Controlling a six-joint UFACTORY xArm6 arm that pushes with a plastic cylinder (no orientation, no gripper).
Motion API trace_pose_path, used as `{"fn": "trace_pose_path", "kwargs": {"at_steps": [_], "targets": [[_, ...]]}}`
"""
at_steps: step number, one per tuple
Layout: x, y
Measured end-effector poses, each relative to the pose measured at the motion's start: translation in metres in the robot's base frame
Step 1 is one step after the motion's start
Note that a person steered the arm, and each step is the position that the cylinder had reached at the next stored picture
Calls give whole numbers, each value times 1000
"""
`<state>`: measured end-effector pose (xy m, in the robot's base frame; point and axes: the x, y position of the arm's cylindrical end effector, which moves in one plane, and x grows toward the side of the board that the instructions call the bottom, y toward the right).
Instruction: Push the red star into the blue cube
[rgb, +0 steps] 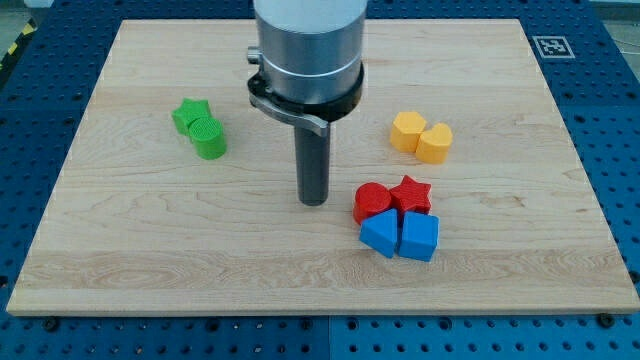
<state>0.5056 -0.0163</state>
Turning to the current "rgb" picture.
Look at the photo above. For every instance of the blue cube block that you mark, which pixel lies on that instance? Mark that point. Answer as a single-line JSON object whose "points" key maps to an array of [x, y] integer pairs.
{"points": [[419, 236]]}

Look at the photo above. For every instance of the red cylinder block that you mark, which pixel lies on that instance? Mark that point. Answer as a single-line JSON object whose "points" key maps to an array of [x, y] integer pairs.
{"points": [[370, 199]]}

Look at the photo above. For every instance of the red star block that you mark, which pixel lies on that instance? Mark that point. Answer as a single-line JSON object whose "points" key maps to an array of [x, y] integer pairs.
{"points": [[411, 196]]}

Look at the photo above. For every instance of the green cylinder block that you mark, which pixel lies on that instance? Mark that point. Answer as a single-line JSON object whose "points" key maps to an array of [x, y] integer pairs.
{"points": [[207, 136]]}

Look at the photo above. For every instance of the white fiducial marker tag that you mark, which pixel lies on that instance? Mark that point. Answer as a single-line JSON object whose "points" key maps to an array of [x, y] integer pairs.
{"points": [[553, 47]]}

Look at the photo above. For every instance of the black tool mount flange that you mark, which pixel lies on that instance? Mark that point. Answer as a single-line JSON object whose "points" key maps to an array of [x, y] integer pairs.
{"points": [[312, 117]]}

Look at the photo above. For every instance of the green star block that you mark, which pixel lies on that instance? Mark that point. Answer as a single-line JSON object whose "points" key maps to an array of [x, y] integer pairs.
{"points": [[189, 111]]}

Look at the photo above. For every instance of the blue triangle block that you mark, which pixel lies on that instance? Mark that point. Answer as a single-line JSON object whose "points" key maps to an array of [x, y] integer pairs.
{"points": [[380, 232]]}

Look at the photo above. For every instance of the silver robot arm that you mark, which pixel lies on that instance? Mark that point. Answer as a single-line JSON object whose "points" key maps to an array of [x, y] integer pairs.
{"points": [[310, 74]]}

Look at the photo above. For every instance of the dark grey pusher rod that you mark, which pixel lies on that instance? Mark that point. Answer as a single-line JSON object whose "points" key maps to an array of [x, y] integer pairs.
{"points": [[312, 165]]}

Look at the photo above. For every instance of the yellow heart block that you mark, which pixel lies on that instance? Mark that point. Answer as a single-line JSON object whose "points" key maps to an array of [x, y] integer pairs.
{"points": [[434, 144]]}

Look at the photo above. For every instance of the yellow hexagon block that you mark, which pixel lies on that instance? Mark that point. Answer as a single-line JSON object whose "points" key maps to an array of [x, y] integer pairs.
{"points": [[406, 130]]}

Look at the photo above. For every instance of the wooden board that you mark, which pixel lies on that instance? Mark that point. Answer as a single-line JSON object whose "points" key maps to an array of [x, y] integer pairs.
{"points": [[139, 225]]}

